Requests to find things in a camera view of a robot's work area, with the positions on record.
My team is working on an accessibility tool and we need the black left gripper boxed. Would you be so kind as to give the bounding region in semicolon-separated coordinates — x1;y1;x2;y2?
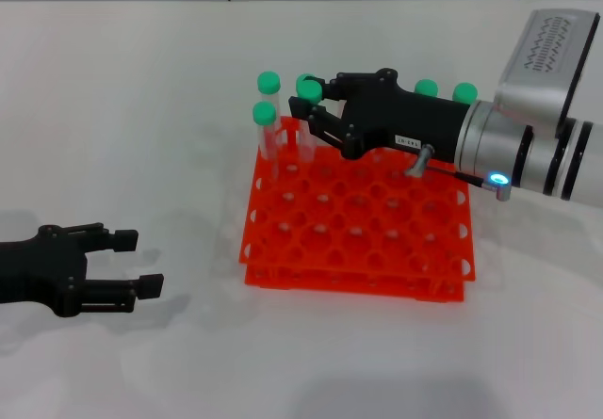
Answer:
0;221;166;319

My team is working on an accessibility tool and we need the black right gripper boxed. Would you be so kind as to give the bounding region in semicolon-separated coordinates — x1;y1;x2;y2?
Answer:
287;66;477;165

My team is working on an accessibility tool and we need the orange test tube rack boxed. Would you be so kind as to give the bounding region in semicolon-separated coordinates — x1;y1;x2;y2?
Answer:
237;116;477;303

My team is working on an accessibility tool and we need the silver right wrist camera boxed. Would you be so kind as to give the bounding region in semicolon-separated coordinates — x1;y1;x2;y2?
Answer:
494;8;600;140

